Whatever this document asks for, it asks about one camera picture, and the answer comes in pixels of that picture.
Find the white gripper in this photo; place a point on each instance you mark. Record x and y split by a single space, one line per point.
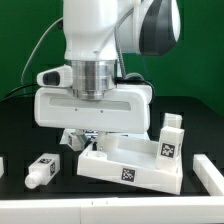
123 109

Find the white square tabletop tray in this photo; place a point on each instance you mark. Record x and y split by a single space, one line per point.
130 161

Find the white front fence bar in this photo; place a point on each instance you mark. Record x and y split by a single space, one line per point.
149 210

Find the white sheet with markers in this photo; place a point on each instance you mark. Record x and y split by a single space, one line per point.
88 133

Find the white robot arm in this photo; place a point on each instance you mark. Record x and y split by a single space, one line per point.
92 90

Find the white left fence piece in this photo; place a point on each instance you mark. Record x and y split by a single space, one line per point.
1 167

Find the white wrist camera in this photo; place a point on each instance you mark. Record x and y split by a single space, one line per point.
59 77

